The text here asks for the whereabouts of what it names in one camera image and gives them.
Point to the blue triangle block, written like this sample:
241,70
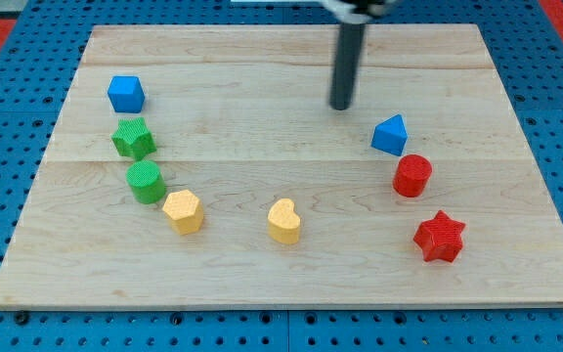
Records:
390,136

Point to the wooden board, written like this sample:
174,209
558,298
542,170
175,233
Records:
240,117

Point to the green cylinder block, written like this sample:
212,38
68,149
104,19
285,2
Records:
145,181

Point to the red cylinder block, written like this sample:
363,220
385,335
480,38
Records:
412,175

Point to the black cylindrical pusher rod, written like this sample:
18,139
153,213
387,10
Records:
349,46

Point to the red star block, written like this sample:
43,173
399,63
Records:
440,238

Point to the green star block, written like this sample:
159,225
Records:
133,138

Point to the blue cube block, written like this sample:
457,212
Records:
126,94

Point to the yellow heart block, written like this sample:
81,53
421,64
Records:
284,224

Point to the yellow hexagon block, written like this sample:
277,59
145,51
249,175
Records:
184,212

